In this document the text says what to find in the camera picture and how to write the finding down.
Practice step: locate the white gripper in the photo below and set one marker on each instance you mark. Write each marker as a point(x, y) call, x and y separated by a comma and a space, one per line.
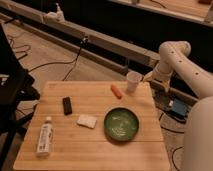
point(160, 74)

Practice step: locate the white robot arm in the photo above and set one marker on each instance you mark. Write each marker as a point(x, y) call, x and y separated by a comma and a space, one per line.
point(197, 152)

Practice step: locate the white paper cup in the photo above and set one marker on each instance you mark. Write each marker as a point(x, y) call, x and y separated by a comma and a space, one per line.
point(133, 79)

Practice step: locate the blue box on floor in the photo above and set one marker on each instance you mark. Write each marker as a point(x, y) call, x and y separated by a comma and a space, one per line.
point(179, 107)

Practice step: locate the green bowl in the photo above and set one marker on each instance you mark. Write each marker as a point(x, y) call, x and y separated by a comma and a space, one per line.
point(121, 124)

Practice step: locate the long wooden beam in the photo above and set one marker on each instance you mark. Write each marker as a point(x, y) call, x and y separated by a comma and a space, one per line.
point(125, 49)

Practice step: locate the white sponge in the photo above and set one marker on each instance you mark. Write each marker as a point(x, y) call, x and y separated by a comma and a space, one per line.
point(86, 120)

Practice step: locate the black rectangular block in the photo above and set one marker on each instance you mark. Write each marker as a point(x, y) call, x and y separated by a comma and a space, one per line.
point(67, 106)

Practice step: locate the white object on ledge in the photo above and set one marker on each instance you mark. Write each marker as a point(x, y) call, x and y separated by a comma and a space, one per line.
point(58, 15)

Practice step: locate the white plastic bottle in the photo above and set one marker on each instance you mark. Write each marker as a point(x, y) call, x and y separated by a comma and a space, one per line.
point(45, 137)

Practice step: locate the black chair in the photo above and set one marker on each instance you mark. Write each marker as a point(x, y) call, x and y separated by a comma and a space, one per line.
point(17, 87)

